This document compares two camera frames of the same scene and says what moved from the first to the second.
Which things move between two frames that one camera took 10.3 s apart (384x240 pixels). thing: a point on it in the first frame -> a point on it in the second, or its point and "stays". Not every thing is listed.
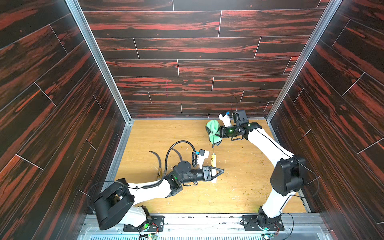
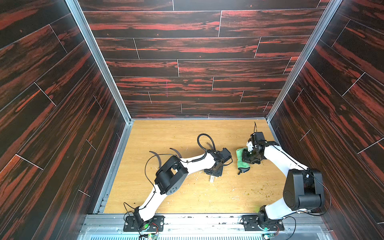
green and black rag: (212, 128) -> (243, 167)
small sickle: (159, 172) stays
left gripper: (205, 170) -> (219, 174)
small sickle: (179, 154) stays
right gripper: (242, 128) -> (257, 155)
